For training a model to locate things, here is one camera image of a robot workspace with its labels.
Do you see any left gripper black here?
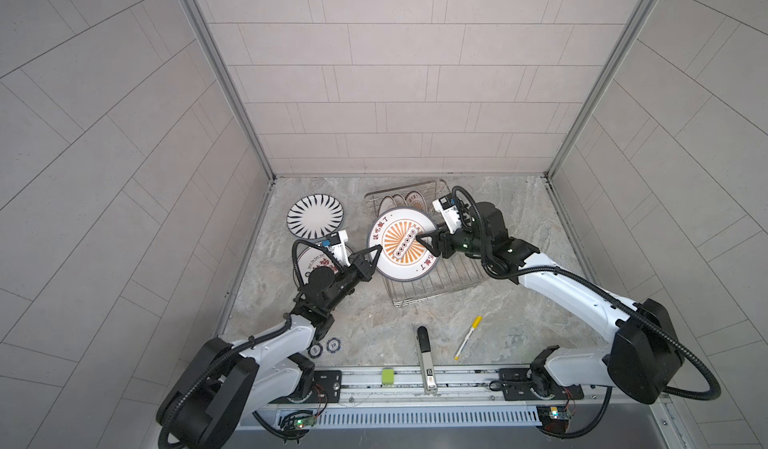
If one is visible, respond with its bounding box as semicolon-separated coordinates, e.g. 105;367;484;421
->
318;247;380;315

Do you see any orange sunburst plate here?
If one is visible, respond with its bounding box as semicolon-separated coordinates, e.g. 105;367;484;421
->
292;241;353;288
392;194;409;207
367;207;438;282
378;196;398;215

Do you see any red text white plate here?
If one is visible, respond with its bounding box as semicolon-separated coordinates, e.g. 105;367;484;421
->
405;190;427;211

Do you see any orange sunburst plate front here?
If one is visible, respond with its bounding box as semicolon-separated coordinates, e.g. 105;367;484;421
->
378;196;398;215

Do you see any blue striped white plate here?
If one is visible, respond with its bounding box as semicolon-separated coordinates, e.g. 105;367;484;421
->
286;193;344;240

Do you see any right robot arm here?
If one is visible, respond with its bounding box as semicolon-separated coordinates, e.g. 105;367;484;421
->
407;186;721;440

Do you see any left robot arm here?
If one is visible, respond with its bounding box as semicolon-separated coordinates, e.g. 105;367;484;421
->
156;235;382;448

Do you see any yellow white marker pen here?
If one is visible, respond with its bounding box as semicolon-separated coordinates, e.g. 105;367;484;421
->
453;316;483;361

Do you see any green small block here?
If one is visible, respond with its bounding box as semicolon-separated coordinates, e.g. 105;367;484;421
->
381;368;395;386

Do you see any black silver handheld tool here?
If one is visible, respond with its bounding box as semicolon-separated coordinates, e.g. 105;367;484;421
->
416;326;438;394

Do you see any perforated vent strip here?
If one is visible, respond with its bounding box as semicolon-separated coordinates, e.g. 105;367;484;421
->
308;406;542;430

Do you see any left green circuit board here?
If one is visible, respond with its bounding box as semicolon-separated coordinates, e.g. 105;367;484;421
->
281;410;317;432

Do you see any green circuit board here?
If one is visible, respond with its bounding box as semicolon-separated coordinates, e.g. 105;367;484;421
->
536;406;573;436
281;410;317;432

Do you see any right green circuit board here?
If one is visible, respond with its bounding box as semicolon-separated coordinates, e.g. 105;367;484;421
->
536;406;573;436

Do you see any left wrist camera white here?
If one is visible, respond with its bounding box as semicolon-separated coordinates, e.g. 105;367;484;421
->
321;230;351;267

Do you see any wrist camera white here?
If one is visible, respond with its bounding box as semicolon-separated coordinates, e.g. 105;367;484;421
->
432;194;463;234
321;230;351;267

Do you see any metal wire dish rack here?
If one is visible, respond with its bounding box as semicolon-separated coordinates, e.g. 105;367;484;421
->
364;179;483;307

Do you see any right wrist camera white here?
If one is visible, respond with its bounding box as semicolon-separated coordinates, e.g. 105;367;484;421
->
432;194;463;234

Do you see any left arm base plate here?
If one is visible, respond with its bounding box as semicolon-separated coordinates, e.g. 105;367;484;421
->
288;370;342;404

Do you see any aluminium front rail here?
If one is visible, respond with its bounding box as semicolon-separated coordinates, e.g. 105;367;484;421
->
170;361;670;411

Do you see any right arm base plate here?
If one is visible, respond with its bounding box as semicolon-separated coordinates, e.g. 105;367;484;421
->
488;367;584;401

